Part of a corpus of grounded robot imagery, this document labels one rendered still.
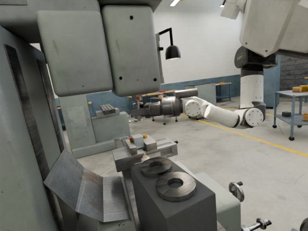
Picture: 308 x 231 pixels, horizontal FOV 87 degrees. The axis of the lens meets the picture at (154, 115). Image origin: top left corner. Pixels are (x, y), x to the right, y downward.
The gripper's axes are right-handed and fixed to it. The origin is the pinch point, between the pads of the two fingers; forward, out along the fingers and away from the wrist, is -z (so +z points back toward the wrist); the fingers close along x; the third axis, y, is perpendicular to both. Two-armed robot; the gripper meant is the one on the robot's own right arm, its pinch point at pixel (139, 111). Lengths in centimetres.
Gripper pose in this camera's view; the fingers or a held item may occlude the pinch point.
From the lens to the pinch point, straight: 73.0
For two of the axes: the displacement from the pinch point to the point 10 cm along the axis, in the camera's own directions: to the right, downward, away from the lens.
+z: 9.9, -1.2, -0.9
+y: 1.3, 9.7, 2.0
